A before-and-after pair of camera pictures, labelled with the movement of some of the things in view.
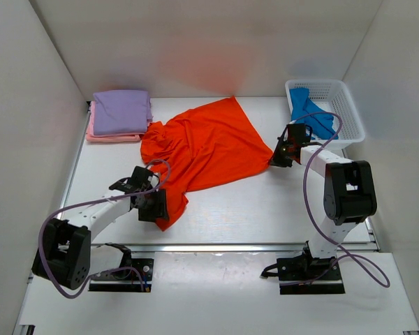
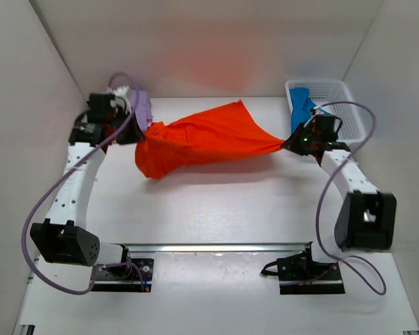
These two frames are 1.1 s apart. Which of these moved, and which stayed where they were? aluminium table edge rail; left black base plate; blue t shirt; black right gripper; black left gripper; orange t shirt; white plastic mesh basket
Moved: black right gripper; black left gripper; orange t shirt
Stayed: blue t shirt; left black base plate; aluminium table edge rail; white plastic mesh basket
